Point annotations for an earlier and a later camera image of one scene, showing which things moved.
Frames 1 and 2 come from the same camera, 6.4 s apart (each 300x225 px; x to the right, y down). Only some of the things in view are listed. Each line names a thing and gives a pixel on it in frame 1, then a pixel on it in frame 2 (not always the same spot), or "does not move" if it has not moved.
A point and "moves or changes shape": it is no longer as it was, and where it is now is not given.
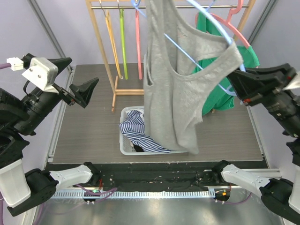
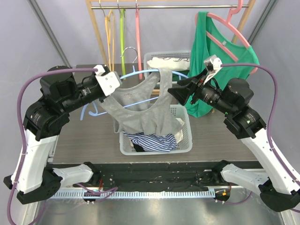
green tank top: (219, 94) does not move
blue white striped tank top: (134, 127) -> (165, 143)
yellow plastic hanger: (107, 16) moves or changes shape
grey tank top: (179, 69) -> (147, 108)
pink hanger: (138, 52) does not move
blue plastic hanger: (201, 10) -> (134, 71)
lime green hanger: (122, 16) does not move
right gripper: (265, 87) -> (194, 88)
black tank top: (138, 148) does not move
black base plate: (156, 176) does not move
